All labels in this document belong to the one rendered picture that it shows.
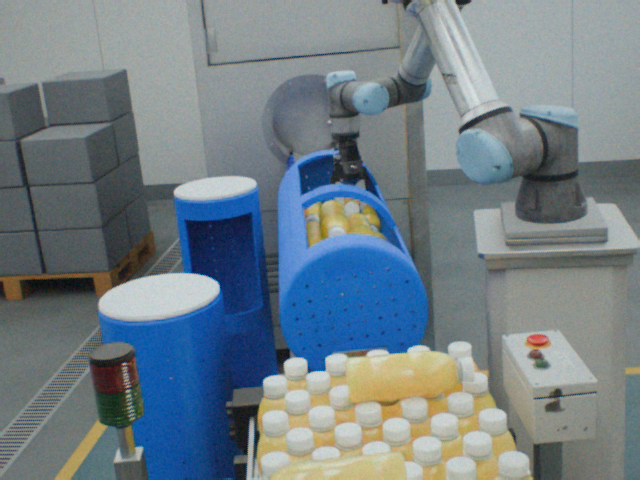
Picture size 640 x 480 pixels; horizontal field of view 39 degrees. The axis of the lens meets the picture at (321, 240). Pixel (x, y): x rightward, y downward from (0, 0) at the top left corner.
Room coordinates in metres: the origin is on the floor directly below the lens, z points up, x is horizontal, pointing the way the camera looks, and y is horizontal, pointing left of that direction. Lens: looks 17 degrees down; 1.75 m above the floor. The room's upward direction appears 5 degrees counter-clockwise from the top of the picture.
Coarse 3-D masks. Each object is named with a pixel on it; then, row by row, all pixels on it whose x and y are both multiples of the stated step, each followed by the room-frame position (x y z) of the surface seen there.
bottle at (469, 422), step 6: (456, 414) 1.22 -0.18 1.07; (462, 414) 1.22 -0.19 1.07; (468, 414) 1.22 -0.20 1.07; (474, 414) 1.23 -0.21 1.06; (462, 420) 1.22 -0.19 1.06; (468, 420) 1.22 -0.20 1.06; (474, 420) 1.22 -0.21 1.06; (462, 426) 1.21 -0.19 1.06; (468, 426) 1.21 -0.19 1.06; (474, 426) 1.21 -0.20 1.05; (462, 432) 1.21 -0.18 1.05; (468, 432) 1.21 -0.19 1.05
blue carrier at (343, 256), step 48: (288, 192) 2.22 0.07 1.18; (336, 192) 2.01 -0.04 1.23; (288, 240) 1.84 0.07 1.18; (336, 240) 1.64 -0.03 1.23; (384, 240) 1.67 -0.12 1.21; (288, 288) 1.60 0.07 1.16; (336, 288) 1.60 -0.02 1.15; (384, 288) 1.60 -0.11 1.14; (288, 336) 1.60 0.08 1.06; (336, 336) 1.60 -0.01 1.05; (384, 336) 1.60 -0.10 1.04
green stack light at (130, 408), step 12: (96, 396) 1.13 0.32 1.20; (108, 396) 1.11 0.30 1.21; (120, 396) 1.11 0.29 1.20; (132, 396) 1.12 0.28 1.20; (108, 408) 1.11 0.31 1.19; (120, 408) 1.11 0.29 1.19; (132, 408) 1.12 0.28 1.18; (108, 420) 1.11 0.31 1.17; (120, 420) 1.11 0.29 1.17; (132, 420) 1.12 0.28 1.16
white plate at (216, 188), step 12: (204, 180) 3.09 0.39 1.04; (216, 180) 3.07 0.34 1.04; (228, 180) 3.05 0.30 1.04; (240, 180) 3.04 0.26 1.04; (252, 180) 3.02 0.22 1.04; (180, 192) 2.94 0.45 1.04; (192, 192) 2.93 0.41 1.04; (204, 192) 2.91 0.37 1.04; (216, 192) 2.90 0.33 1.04; (228, 192) 2.88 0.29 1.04; (240, 192) 2.88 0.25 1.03
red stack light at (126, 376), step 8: (128, 360) 1.13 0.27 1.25; (136, 360) 1.15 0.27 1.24; (96, 368) 1.12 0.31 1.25; (104, 368) 1.11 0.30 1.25; (112, 368) 1.11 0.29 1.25; (120, 368) 1.12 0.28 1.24; (128, 368) 1.12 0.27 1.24; (136, 368) 1.14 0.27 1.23; (96, 376) 1.12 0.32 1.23; (104, 376) 1.11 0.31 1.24; (112, 376) 1.11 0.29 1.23; (120, 376) 1.12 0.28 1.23; (128, 376) 1.12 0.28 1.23; (136, 376) 1.14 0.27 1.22; (96, 384) 1.12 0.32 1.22; (104, 384) 1.11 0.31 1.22; (112, 384) 1.11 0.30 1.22; (120, 384) 1.11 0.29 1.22; (128, 384) 1.12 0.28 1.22; (104, 392) 1.11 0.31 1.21; (112, 392) 1.11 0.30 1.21
